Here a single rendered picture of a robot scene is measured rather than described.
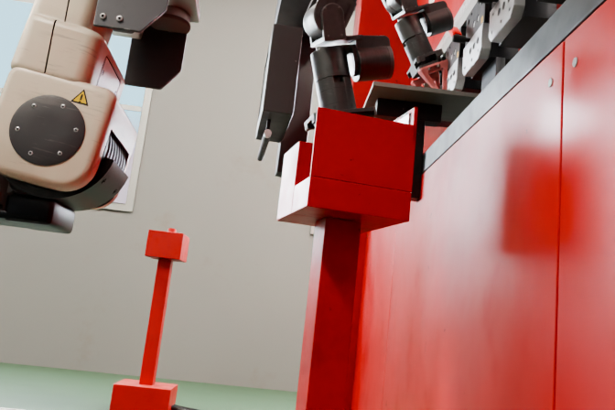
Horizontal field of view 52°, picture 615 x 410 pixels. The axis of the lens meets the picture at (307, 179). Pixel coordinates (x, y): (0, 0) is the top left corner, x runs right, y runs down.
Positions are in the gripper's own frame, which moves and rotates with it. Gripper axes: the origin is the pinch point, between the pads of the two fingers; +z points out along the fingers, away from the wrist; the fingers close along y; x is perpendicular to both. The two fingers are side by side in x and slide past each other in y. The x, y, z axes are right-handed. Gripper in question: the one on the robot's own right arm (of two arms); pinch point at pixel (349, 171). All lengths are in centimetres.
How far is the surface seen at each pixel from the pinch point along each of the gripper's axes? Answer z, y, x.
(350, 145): -3.1, -0.9, -4.6
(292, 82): -58, 33, 136
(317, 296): 18.0, -7.7, 2.9
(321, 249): 11.0, -5.7, 2.9
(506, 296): 20.9, 9.0, -22.1
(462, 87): -25, 51, 47
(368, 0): -82, 63, 118
